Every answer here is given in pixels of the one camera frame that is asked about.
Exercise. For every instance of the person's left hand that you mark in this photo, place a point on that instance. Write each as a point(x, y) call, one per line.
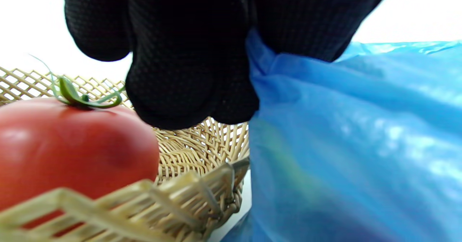
point(187, 54)

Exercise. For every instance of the round wicker basket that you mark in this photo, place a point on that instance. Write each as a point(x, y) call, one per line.
point(187, 155)

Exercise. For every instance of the blue plastic bag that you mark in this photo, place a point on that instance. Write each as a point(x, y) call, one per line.
point(353, 144)

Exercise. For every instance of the red tomato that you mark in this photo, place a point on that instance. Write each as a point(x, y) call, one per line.
point(72, 148)

